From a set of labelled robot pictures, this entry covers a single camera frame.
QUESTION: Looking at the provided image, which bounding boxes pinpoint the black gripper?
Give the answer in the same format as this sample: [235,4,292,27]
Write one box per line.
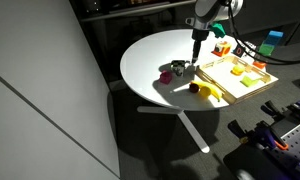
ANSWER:
[190,28,210,65]

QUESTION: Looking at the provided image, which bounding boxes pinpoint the wooden tray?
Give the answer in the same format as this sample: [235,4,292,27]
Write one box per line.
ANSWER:
[194,54,280,105]

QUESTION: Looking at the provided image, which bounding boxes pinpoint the orange block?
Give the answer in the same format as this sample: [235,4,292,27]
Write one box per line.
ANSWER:
[252,60,268,70]

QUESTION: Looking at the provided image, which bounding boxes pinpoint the green toy block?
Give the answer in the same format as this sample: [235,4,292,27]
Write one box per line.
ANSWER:
[257,42,275,57]

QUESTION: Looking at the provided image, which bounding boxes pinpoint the blue toy block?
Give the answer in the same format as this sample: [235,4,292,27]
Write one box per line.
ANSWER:
[263,30,285,46]

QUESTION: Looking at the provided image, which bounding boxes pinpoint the orange white cube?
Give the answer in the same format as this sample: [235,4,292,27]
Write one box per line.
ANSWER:
[211,40,232,57]

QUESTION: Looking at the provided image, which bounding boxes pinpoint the dark red plum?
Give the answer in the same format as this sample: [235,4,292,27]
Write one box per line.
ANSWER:
[188,82,200,94]

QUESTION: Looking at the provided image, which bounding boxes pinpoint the pink cube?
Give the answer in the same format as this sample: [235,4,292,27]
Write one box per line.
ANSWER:
[158,70,174,85]

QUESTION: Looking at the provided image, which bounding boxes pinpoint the yellow lemon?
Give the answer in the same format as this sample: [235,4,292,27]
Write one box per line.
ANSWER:
[198,85,212,98]

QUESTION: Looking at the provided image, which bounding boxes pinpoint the yellow banana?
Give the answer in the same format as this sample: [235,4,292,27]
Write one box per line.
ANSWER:
[190,79,223,103]

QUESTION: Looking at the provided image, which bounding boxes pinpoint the yellow orange ball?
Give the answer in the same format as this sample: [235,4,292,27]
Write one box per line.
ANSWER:
[231,63,246,76]

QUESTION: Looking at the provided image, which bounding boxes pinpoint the dark shelf unit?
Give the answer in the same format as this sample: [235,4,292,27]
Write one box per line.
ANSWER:
[69,0,198,24]

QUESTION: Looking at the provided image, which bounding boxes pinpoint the white table base legs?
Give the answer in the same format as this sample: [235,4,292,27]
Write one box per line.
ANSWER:
[136,105,211,155]

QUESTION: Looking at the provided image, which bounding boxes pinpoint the purple black bar clamp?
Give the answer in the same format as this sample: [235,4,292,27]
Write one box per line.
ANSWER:
[260,99,300,126]
[227,119,289,152]

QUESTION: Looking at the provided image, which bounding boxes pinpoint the black cart top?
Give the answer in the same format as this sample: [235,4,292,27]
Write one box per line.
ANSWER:
[222,113,300,180]

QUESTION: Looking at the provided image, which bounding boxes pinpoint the black perforated breadboard plate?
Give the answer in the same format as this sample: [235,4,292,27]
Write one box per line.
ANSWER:
[279,121,300,163]

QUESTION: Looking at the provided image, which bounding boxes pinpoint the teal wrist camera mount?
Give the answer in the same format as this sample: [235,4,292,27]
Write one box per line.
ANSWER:
[210,21,227,39]

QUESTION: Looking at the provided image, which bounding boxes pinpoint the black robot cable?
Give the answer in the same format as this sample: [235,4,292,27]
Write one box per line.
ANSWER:
[226,0,300,66]

